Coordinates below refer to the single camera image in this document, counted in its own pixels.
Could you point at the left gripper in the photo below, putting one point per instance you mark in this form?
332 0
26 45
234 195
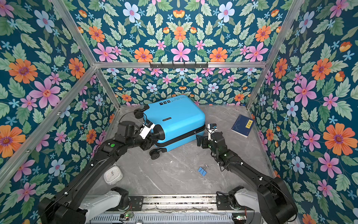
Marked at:
148 142

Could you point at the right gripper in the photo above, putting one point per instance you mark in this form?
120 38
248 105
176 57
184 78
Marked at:
199 141

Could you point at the blue suitcase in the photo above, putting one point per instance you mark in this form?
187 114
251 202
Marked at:
180 118

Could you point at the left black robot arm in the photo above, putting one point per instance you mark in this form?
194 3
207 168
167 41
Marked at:
64 207

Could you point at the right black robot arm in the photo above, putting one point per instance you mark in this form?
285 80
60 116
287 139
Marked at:
275 203

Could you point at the blue binder clip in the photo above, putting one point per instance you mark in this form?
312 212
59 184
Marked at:
202 170

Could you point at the dark blue book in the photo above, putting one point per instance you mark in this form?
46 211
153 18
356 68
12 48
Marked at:
243 125

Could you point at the white round device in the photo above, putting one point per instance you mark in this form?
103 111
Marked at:
113 175

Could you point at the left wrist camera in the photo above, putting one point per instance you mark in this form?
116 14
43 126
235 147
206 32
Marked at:
146 129

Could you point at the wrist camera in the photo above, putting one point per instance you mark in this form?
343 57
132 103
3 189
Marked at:
146 129
211 128

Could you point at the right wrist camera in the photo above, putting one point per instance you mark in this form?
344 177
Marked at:
211 128

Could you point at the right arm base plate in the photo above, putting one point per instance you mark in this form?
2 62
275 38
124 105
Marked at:
226 202

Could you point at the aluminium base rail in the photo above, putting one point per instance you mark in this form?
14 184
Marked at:
171 207

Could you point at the metal hook rail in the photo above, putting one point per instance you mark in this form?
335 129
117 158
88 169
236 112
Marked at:
178 65

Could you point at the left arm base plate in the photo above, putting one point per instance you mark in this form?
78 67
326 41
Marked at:
133 203

